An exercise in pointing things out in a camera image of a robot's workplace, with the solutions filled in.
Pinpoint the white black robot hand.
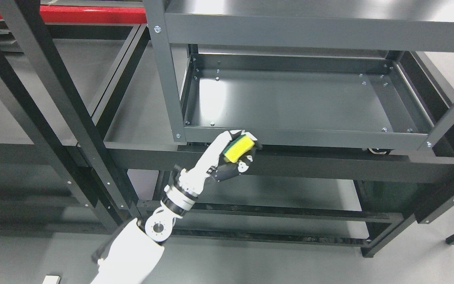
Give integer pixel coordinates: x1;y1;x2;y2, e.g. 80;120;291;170
178;130;262;195

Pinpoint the green yellow sponge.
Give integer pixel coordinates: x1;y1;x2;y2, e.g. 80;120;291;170
222;134;255;163

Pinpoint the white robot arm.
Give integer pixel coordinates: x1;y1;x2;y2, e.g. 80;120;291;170
92;184;204;284

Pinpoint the dark grey metal shelf cart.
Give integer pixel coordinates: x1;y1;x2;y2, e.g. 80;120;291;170
143;0;454;258

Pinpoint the black metal rack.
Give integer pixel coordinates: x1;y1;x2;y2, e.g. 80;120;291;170
0;0;454;247

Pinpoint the red metal beam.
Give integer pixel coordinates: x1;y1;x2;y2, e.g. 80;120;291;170
0;4;148;25

